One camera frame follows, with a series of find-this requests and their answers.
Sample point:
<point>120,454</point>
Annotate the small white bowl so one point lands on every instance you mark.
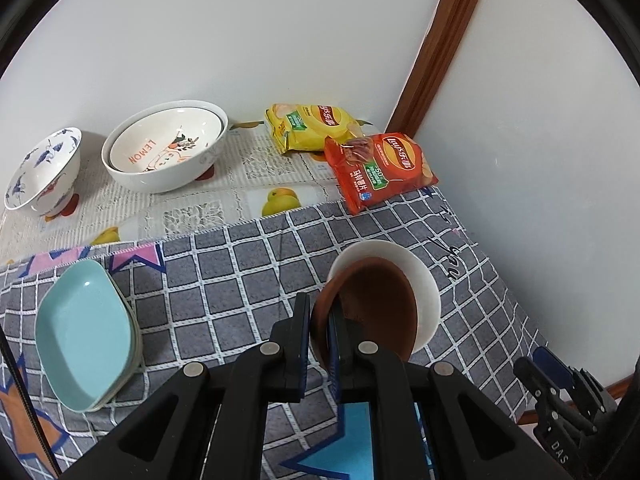
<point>422,290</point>

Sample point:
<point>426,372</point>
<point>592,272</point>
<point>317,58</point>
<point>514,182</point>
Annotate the white bowl with blue cranes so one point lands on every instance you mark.
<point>55,180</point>

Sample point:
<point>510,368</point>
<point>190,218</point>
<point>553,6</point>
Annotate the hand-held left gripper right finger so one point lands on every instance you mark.
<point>334,355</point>

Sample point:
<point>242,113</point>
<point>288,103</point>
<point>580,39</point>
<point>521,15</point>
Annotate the yellow chip bag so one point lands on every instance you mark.
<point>310,127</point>

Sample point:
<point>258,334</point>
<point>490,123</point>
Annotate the fruit print tablecloth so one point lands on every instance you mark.
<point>200,210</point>

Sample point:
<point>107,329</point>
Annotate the small brown bowl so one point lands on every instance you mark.
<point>375,300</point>

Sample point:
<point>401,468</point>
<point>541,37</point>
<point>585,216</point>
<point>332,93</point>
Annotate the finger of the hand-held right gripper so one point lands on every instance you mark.
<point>532,382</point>
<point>550,365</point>

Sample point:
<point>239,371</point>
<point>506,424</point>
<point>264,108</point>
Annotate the large white bowl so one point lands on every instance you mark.
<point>165,179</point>

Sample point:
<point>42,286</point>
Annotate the white bowl with orange print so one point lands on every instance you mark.
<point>160,145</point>

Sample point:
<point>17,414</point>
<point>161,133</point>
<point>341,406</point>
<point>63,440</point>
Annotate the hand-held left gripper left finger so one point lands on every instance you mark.
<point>302,355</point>

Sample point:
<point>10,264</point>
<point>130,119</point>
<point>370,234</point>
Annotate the red chip bag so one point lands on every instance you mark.
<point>385,175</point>

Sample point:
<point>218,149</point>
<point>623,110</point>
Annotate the brown wooden door frame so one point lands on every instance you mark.
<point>440,35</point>

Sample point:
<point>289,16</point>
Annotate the blue plate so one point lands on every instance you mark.
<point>80,335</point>

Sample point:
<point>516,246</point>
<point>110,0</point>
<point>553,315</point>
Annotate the green plate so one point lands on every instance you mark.
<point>139,347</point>

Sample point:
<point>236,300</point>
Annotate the grey checked blanket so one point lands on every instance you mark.
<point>240,270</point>

